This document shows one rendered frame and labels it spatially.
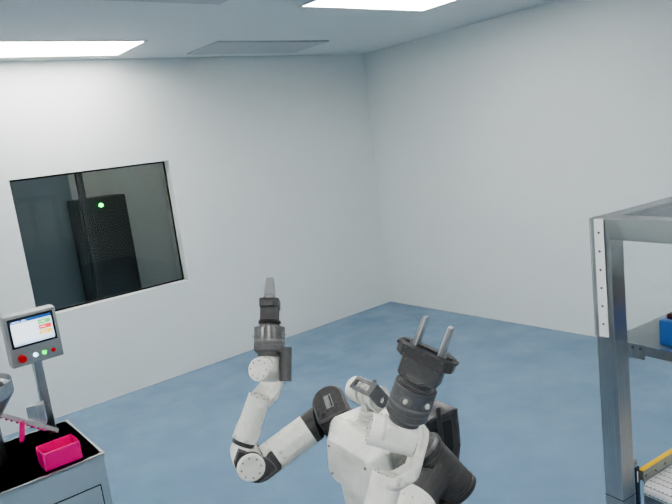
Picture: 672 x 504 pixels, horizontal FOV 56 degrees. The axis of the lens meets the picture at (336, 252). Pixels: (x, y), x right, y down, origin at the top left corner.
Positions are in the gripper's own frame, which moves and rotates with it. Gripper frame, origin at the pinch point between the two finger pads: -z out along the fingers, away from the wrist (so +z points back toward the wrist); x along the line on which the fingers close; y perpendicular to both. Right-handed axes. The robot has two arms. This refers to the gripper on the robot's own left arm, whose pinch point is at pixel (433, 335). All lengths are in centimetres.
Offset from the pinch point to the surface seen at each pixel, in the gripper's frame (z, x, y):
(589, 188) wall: -27, 15, 463
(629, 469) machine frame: 39, -51, 81
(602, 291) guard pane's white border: -9, -25, 71
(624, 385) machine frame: 15, -40, 77
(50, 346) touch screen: 110, 191, 89
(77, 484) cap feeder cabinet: 150, 141, 71
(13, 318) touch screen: 98, 202, 75
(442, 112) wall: -55, 178, 519
